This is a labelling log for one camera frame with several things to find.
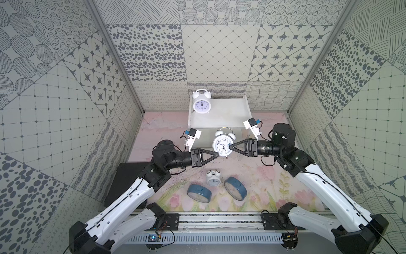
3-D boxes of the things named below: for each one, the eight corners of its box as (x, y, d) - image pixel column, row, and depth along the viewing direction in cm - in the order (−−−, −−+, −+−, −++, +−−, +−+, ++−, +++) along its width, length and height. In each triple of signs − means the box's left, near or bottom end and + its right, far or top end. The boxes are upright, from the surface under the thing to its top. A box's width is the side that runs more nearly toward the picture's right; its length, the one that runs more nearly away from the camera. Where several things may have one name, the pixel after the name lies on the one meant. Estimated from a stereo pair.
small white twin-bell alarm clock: (206, 186, 87) (206, 179, 80) (206, 177, 91) (206, 170, 83) (219, 186, 87) (220, 179, 80) (219, 177, 91) (220, 170, 83)
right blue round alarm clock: (222, 188, 87) (224, 180, 77) (228, 182, 89) (230, 173, 79) (240, 204, 81) (244, 197, 72) (245, 197, 84) (250, 189, 74)
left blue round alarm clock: (188, 197, 83) (186, 190, 74) (192, 190, 86) (190, 182, 77) (208, 205, 81) (208, 199, 72) (211, 197, 84) (211, 190, 74)
